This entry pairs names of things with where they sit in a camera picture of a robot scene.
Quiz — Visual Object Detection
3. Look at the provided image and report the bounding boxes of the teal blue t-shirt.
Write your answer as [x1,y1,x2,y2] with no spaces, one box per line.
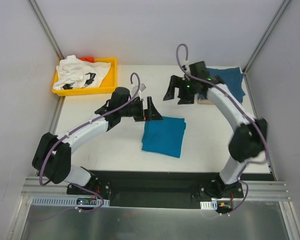
[141,116,186,158]

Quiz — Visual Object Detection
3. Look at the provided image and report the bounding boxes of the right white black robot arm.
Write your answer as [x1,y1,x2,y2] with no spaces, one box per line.
[163,61,268,198]

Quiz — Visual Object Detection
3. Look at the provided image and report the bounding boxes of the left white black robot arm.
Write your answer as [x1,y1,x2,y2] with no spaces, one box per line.
[32,87,164,195]

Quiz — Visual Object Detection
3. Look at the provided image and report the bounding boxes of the yellow plastic bin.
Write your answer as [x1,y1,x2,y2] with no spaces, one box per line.
[51,57,118,97]

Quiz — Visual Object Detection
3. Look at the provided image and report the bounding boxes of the folded dark blue t-shirt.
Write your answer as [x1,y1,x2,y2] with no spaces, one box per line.
[198,67,246,104]

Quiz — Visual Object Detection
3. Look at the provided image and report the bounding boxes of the orange garment in bin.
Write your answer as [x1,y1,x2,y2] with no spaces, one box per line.
[79,56,95,63]

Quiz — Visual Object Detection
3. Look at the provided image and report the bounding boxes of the white printed t-shirt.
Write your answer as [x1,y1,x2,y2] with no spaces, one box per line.
[53,55,112,91]

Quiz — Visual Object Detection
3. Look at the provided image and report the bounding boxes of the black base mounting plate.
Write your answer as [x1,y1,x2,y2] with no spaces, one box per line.
[37,169,251,210]

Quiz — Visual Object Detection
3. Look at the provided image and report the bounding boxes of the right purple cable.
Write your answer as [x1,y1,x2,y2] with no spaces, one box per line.
[176,43,268,218]

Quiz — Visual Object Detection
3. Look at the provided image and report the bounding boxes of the right slotted cable duct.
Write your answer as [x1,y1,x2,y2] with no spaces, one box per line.
[200,200,218,211]

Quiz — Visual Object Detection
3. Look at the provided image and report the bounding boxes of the slotted cable duct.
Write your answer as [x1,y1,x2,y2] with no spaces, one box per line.
[32,196,110,208]
[200,200,218,211]

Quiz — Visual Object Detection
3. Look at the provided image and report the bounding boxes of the aluminium extrusion rail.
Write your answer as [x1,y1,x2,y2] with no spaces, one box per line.
[20,176,292,202]

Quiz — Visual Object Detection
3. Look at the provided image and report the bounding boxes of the right aluminium frame post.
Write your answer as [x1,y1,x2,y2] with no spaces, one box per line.
[242,0,293,75]

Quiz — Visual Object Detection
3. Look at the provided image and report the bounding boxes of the aluminium frame post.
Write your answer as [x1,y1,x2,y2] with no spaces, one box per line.
[242,0,293,75]
[27,0,64,60]

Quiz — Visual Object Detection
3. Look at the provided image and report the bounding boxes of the left slotted cable duct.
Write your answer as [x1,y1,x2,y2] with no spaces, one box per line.
[32,196,110,208]

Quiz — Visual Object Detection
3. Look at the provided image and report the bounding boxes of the left aluminium frame post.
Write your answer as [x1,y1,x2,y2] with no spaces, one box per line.
[27,0,64,60]

